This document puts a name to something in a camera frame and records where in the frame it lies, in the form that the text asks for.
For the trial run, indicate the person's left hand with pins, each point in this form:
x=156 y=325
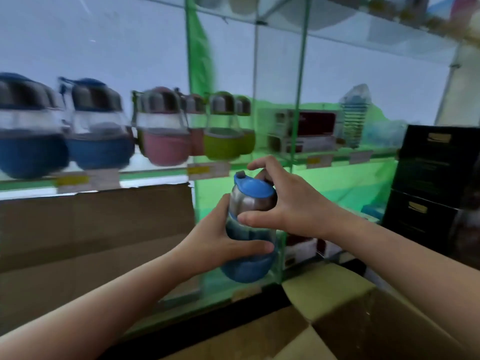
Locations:
x=204 y=245

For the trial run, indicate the person's right hand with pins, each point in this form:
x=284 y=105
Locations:
x=300 y=209

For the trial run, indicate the person's left thumb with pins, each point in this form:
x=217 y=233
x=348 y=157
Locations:
x=249 y=248

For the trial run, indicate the person's right thumb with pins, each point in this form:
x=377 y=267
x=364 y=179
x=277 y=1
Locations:
x=258 y=218

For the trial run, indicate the blue lidded water bottle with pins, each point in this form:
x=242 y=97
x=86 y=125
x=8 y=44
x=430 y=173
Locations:
x=249 y=194

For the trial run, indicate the person's right forearm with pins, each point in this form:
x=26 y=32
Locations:
x=405 y=269

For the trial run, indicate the person's left forearm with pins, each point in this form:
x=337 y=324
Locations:
x=93 y=311

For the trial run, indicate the red and white product box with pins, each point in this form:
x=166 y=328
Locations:
x=311 y=121
x=300 y=251

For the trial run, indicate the yellow and white price label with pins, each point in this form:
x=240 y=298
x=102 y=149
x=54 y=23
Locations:
x=208 y=170
x=86 y=181
x=320 y=161

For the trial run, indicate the green water bottle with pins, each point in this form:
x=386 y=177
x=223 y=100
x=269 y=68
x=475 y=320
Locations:
x=249 y=140
x=221 y=142

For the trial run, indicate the green backing sheet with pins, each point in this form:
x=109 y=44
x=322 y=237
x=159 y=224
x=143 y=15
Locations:
x=348 y=183

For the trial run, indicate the open brown cardboard box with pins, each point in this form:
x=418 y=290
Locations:
x=337 y=292

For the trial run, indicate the pink water bottle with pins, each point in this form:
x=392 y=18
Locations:
x=197 y=138
x=165 y=142

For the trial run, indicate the glass display shelf unit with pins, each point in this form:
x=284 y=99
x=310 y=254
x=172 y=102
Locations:
x=300 y=89

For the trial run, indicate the clear ribbed plastic bottle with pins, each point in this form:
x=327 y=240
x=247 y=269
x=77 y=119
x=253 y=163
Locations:
x=354 y=116

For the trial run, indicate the closed brown cardboard box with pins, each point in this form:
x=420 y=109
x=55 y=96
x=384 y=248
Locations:
x=93 y=236

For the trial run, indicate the black box with gold label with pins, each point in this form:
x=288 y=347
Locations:
x=438 y=161
x=416 y=224

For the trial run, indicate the row of boxed goods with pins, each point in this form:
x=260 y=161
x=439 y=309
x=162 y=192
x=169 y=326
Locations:
x=408 y=13

